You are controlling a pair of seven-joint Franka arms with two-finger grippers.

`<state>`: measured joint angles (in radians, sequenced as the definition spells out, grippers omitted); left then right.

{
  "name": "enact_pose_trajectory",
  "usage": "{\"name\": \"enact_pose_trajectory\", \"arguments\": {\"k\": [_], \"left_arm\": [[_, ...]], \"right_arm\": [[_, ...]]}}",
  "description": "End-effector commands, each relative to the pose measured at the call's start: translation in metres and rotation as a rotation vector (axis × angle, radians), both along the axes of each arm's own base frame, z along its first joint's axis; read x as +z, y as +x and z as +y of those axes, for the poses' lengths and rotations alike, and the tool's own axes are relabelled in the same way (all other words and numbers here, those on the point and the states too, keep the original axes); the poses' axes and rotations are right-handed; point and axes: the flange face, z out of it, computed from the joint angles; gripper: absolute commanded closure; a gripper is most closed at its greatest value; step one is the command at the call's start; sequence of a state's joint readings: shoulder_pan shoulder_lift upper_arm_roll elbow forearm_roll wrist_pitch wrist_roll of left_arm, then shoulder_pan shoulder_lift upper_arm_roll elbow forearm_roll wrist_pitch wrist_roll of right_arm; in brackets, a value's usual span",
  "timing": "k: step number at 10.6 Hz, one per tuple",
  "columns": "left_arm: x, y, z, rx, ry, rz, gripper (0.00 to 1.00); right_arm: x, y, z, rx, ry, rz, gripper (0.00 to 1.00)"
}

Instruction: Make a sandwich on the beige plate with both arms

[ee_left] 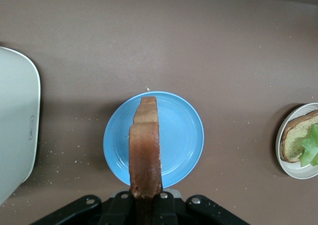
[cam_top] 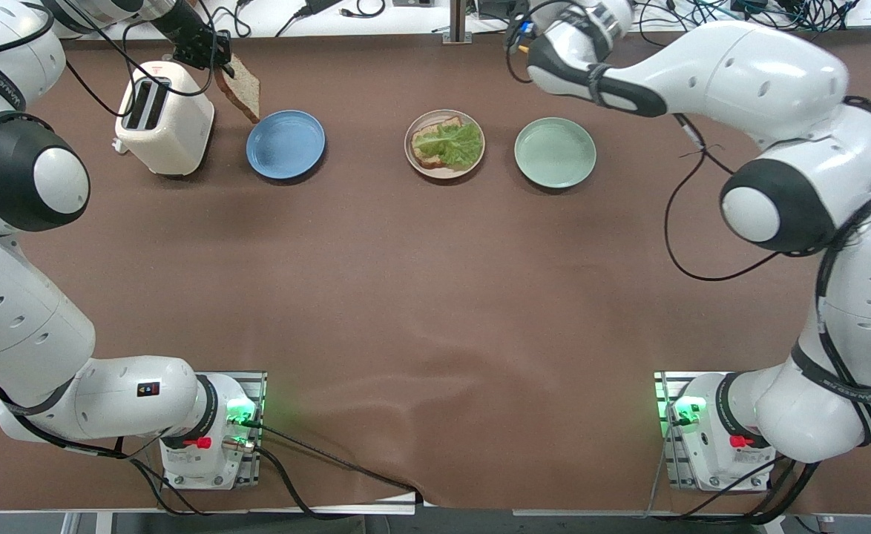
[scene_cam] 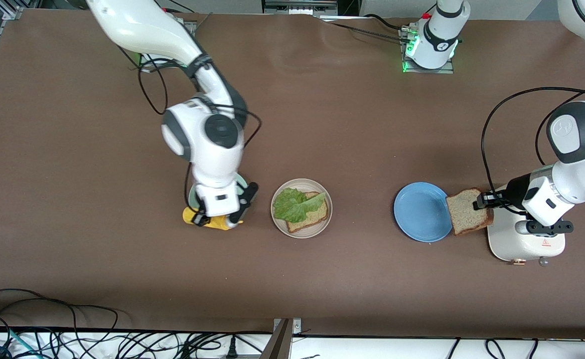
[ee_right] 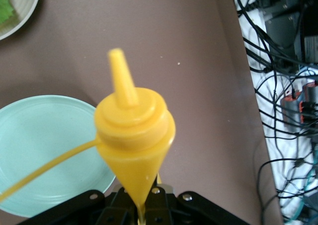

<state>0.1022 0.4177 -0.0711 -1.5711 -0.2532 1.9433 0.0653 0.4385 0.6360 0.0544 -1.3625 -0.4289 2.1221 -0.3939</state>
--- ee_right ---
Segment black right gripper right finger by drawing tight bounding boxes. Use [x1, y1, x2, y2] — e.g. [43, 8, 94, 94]
[145, 184, 176, 225]

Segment mint green plate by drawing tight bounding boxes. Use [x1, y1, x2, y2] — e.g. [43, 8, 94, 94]
[0, 94, 117, 217]

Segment yellow mustard squeeze bottle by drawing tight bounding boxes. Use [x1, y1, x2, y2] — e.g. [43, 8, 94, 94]
[0, 48, 177, 225]

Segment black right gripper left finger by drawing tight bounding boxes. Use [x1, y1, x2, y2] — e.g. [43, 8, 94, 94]
[104, 187, 137, 225]

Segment grey metal box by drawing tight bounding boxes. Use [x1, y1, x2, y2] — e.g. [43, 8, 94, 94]
[263, 1, 303, 50]

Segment black cable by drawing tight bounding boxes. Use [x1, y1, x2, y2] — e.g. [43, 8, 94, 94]
[256, 157, 303, 225]

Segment beige plate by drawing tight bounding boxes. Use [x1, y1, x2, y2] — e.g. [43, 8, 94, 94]
[0, 0, 42, 41]

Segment grey orange power connector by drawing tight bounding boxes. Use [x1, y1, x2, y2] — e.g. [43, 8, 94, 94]
[301, 83, 318, 124]
[280, 93, 303, 127]

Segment green lettuce leaf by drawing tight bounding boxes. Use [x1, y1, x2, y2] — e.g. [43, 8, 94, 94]
[0, 0, 14, 26]

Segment teal cable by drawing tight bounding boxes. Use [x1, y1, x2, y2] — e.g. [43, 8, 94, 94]
[283, 170, 318, 225]

